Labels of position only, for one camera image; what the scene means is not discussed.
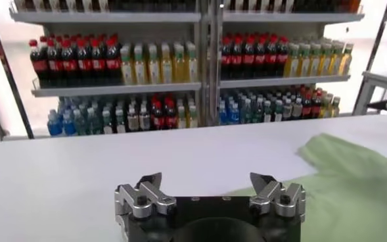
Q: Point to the green shirt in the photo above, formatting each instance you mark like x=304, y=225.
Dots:
x=351, y=190

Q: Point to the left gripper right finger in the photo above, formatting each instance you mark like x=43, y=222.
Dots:
x=275, y=197

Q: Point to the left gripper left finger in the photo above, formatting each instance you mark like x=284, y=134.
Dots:
x=147, y=197

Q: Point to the small white cap dark bottle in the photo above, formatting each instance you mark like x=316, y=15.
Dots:
x=267, y=111
x=132, y=121
x=277, y=111
x=287, y=110
x=107, y=122
x=120, y=121
x=144, y=120
x=297, y=110

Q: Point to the small blue water bottle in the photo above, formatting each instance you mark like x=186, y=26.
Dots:
x=69, y=124
x=234, y=112
x=223, y=113
x=54, y=125

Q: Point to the grey beverage shelf unit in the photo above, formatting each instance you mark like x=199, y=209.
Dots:
x=278, y=81
x=114, y=89

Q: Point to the grey metal frame table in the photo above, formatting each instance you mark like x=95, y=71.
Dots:
x=380, y=77

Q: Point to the black slanted metal pole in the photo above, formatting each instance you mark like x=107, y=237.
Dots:
x=378, y=36
x=6, y=65

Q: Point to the small red cap cola bottle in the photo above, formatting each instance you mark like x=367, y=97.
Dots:
x=307, y=108
x=171, y=117
x=316, y=106
x=157, y=118

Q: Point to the small green water bottle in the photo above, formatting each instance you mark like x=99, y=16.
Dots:
x=80, y=123
x=94, y=122
x=245, y=112
x=257, y=111

